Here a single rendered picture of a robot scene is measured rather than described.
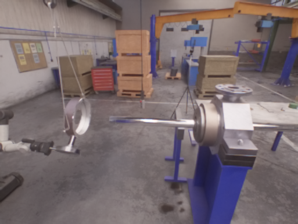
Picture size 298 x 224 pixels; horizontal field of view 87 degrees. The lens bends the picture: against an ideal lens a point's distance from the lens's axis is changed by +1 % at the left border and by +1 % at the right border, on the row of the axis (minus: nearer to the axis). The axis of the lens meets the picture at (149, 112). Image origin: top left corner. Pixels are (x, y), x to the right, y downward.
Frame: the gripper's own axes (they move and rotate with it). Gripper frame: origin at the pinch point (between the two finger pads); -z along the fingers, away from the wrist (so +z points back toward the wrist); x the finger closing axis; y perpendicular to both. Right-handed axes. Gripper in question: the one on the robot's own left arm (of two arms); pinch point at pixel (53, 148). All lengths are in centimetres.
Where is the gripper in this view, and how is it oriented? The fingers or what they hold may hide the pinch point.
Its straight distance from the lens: 160.0
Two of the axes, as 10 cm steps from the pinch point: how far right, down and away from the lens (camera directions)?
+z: -9.9, -1.1, 0.4
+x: 1.2, -9.0, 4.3
